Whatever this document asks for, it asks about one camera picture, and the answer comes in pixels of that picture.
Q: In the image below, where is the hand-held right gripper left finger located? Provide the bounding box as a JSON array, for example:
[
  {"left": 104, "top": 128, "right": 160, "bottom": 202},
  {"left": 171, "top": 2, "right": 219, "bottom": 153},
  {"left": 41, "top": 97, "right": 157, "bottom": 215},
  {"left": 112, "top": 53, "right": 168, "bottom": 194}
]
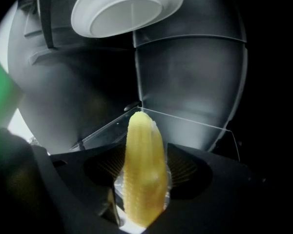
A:
[{"left": 31, "top": 142, "right": 127, "bottom": 234}]

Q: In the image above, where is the white plate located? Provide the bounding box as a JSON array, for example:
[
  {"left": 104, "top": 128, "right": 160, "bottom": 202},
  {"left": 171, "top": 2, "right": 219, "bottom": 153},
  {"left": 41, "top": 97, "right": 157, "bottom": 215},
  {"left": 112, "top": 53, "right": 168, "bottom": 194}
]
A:
[{"left": 70, "top": 0, "right": 184, "bottom": 39}]

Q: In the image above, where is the black mini fridge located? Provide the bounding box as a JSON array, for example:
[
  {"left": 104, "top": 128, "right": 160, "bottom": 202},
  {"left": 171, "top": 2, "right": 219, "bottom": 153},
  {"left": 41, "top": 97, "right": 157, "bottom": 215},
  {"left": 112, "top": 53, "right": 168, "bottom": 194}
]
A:
[{"left": 4, "top": 0, "right": 259, "bottom": 160}]

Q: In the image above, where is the clear glass shelf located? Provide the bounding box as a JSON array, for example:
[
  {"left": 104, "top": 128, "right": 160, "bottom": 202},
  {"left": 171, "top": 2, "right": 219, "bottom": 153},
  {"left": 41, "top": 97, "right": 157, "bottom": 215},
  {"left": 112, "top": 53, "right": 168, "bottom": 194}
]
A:
[{"left": 70, "top": 107, "right": 241, "bottom": 160}]

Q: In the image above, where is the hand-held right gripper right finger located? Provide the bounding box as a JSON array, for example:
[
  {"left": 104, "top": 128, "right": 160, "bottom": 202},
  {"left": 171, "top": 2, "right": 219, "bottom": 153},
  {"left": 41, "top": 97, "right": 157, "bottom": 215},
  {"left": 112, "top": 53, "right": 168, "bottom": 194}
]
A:
[{"left": 146, "top": 142, "right": 269, "bottom": 234}]

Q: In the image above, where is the yellow corn cob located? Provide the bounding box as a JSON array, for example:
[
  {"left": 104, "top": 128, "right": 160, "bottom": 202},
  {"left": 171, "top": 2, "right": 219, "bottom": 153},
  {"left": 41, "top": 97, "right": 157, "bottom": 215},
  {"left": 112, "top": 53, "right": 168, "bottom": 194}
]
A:
[{"left": 122, "top": 111, "right": 171, "bottom": 229}]

